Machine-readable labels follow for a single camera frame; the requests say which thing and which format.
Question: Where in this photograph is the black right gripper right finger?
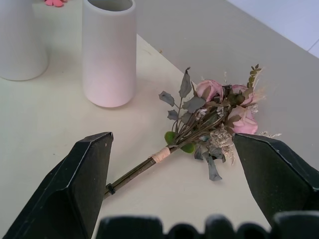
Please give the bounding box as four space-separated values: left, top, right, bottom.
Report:
232 132 319 228

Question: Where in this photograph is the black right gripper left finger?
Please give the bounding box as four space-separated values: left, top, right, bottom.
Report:
3 131 114 239

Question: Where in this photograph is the white cylindrical vase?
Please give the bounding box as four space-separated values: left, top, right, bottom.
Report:
82 0 137 108

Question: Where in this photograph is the white curved vase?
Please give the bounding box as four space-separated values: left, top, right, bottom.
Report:
0 0 49 82

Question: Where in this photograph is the pink rose bouquet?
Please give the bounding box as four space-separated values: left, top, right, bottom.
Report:
103 64 282 200

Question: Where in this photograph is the pink paper flower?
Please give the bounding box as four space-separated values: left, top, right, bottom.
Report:
43 0 66 7

